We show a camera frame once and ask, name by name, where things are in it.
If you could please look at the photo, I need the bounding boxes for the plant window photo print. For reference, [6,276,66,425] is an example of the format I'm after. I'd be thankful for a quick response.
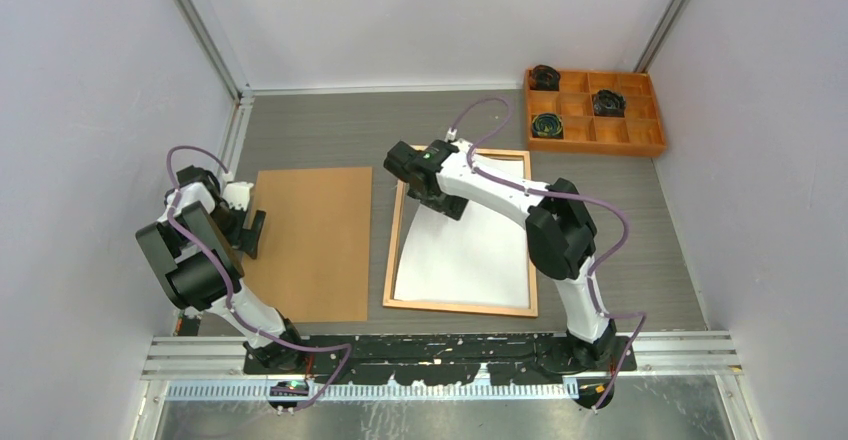
[393,155,531,310]

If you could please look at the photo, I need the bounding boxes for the orange wooden picture frame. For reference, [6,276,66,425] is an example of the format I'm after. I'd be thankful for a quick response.
[382,147,540,320]

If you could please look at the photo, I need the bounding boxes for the brown cardboard backing board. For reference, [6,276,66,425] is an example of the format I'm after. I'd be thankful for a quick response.
[244,167,373,323]

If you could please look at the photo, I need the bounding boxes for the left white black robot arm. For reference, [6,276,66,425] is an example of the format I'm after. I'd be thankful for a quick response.
[135,165,307,374]

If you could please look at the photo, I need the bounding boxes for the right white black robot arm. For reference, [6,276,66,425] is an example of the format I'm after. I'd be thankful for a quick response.
[383,140,617,371]

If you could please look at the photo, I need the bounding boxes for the orange compartment tray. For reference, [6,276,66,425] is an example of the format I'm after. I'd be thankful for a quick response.
[523,65,667,158]

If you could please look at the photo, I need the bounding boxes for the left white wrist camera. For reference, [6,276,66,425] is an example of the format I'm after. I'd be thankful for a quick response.
[221,172,255,211]

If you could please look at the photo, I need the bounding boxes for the black blue coiled cable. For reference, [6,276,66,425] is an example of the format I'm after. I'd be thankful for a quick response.
[531,112,564,139]

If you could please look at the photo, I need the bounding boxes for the black coiled cable top-left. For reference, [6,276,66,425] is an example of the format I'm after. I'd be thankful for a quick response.
[529,64,562,92]

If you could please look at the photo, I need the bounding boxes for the black coiled cable middle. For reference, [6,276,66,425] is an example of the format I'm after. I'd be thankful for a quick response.
[592,89,627,118]

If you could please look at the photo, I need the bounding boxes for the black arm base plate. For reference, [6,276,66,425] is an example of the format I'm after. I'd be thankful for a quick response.
[242,333,636,386]

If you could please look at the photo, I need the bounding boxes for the aluminium rail front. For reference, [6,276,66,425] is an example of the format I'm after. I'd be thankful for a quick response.
[141,330,743,380]

